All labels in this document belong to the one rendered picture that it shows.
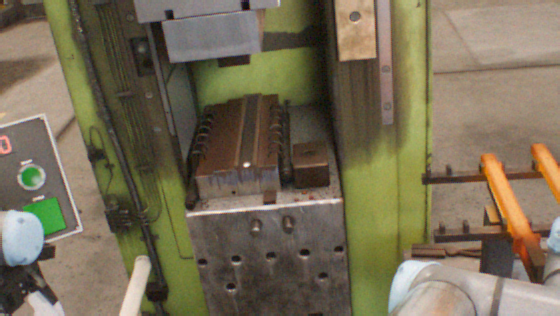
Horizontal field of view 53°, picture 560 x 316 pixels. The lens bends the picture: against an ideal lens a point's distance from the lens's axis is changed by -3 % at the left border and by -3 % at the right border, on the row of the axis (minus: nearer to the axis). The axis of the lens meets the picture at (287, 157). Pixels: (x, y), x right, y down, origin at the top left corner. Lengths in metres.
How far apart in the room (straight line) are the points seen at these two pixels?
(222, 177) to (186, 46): 0.33
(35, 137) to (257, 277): 0.63
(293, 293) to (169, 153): 0.49
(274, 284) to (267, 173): 0.31
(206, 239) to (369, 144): 0.48
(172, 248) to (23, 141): 0.58
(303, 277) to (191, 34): 0.67
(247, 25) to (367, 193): 0.61
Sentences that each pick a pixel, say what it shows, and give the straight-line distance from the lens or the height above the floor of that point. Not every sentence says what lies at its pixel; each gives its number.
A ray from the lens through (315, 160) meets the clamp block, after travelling 1.38.
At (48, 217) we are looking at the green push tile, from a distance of 1.35.
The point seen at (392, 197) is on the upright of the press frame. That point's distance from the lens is 1.61.
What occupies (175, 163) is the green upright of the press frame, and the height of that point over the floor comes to 0.94.
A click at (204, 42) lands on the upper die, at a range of 1.25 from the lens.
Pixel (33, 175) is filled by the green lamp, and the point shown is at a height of 1.09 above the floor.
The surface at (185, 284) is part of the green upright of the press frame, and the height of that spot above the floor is 0.52.
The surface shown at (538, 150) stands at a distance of 1.41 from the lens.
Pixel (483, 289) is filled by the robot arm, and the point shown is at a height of 1.27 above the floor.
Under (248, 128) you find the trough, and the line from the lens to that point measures 1.56.
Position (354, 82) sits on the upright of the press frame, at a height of 1.12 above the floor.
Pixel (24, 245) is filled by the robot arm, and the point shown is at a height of 1.23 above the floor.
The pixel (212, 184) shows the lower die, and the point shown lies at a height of 0.95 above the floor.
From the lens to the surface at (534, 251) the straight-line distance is 1.08.
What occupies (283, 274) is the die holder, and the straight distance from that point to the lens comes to 1.49.
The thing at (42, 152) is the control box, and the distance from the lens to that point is 1.37.
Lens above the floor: 1.68
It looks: 30 degrees down
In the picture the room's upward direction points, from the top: 7 degrees counter-clockwise
